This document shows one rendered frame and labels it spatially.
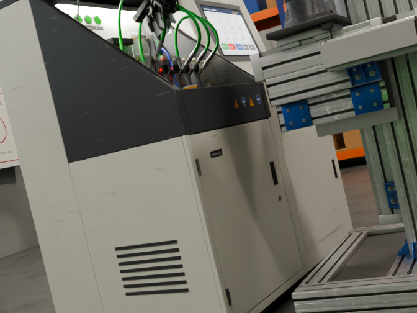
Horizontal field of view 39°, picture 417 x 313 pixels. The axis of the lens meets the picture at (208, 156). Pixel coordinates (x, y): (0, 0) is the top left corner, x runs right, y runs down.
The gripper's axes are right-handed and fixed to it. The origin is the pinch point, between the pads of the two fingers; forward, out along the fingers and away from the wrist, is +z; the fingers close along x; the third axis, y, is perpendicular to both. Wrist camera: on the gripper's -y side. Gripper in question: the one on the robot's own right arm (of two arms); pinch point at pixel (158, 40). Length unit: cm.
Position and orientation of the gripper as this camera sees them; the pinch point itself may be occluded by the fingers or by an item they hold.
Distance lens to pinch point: 249.0
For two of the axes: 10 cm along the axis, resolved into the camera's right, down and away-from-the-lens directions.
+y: 8.3, -1.8, -5.3
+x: 5.2, -1.5, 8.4
